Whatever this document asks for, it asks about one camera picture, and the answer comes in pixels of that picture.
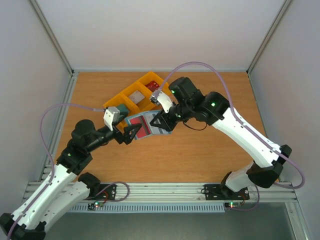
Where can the teal card in bin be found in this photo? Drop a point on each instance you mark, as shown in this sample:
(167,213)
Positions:
(123,112)

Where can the yellow bin left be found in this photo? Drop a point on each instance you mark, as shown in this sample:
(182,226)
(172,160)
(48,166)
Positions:
(120,99)

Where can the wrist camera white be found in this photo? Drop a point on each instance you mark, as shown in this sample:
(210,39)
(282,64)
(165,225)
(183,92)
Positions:
(111,116)
(159,98)

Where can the yellow bin middle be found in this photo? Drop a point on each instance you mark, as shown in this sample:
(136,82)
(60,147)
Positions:
(144,105)

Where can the base mount plate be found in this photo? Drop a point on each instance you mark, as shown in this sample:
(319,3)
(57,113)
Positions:
(214,192)
(101,194)

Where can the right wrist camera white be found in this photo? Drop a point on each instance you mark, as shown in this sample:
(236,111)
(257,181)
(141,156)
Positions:
(159,98)

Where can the slotted cable duct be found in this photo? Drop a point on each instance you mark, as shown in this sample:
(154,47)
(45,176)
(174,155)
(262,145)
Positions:
(139,208)

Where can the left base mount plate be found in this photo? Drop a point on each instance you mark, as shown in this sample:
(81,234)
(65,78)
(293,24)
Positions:
(101,194)

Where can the blue leather card holder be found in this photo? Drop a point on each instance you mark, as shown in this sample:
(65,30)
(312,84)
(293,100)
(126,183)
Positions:
(147,130)

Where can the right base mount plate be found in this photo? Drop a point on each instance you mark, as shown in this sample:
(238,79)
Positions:
(214,192)

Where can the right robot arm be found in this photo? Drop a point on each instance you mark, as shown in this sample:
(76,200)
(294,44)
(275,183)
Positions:
(215,110)

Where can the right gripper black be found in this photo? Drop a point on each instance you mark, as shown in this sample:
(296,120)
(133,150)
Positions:
(165,117)

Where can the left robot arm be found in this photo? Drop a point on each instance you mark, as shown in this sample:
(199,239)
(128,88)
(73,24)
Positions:
(66,184)

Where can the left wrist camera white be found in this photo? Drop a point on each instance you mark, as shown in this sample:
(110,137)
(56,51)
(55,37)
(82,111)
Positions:
(111,116)

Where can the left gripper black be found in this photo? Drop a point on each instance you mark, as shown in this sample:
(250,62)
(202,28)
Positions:
(126,137)

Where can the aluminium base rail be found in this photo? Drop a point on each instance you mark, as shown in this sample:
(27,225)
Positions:
(192,193)

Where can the white card in bin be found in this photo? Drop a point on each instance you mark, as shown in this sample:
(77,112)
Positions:
(136,97)

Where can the red card in bin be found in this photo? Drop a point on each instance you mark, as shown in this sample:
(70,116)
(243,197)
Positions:
(152,86)

